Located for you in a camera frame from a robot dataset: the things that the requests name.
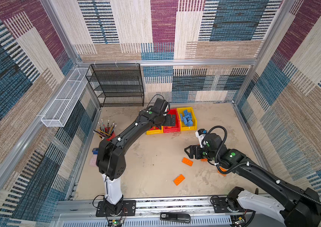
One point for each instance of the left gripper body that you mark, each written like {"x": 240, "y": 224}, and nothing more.
{"x": 168, "y": 121}

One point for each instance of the red metal pencil cup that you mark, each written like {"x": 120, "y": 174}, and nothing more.
{"x": 105, "y": 130}

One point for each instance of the pink calculator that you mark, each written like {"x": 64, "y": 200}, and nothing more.
{"x": 93, "y": 160}

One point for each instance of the white wire wall basket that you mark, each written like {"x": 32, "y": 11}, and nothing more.
{"x": 63, "y": 105}

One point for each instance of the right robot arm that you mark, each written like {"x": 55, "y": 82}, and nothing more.
{"x": 289, "y": 204}

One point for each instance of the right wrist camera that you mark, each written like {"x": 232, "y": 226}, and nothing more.
{"x": 200, "y": 134}

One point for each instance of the left yellow plastic bin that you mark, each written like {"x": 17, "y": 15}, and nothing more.
{"x": 155, "y": 130}

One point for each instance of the right yellow plastic bin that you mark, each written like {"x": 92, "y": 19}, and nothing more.
{"x": 183, "y": 127}

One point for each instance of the black remote on rail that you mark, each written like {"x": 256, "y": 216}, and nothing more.
{"x": 175, "y": 217}

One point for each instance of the black wire mesh shelf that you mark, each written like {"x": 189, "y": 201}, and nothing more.
{"x": 117, "y": 85}

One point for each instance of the red plastic bin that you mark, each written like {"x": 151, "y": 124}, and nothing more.
{"x": 177, "y": 126}

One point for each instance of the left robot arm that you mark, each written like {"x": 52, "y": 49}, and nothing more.
{"x": 111, "y": 154}

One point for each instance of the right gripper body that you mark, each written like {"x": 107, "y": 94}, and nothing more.
{"x": 194, "y": 152}

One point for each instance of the yellow plastic bin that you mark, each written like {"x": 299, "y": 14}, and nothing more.
{"x": 183, "y": 127}
{"x": 155, "y": 130}

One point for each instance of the blue stapler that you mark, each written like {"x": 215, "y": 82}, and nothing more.
{"x": 95, "y": 151}

